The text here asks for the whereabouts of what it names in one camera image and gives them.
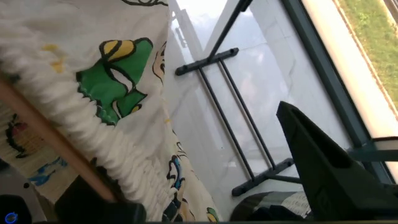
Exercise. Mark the black clothes rack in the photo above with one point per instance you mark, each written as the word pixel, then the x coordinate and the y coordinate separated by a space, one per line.
pixel 202 63

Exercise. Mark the window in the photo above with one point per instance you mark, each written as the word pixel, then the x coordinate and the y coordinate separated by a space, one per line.
pixel 323 62

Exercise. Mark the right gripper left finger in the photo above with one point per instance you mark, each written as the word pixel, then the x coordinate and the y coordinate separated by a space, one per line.
pixel 87 208

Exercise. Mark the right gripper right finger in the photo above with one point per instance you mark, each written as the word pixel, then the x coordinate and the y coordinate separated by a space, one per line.
pixel 335 186

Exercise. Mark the cream printed garment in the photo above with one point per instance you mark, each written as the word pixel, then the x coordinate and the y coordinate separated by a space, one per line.
pixel 124 140

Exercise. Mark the pink clothes hanger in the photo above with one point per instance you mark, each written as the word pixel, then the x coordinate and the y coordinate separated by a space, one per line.
pixel 53 138

